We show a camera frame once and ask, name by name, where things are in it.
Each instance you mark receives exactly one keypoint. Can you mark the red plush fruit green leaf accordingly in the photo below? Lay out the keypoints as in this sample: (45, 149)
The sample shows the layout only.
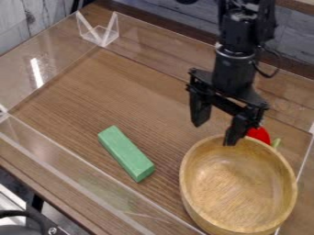
(261, 136)

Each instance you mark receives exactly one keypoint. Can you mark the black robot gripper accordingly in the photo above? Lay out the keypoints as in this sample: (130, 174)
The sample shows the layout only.
(226, 88)

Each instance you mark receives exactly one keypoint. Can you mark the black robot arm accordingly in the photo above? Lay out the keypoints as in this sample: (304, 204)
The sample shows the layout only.
(246, 25)

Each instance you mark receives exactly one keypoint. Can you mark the black table leg bracket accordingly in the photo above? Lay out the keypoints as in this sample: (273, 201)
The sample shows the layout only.
(38, 220)

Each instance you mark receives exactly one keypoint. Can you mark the clear acrylic corner bracket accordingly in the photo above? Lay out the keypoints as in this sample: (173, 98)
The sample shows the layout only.
(99, 35)

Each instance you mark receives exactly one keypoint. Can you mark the clear acrylic tray walls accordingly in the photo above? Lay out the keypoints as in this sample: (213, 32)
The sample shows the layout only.
(65, 90)

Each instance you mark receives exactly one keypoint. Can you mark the wooden bowl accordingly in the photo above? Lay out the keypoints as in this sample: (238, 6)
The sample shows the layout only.
(238, 188)

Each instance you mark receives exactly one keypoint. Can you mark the green rectangular block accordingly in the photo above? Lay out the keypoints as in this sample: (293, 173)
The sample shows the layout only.
(126, 153)

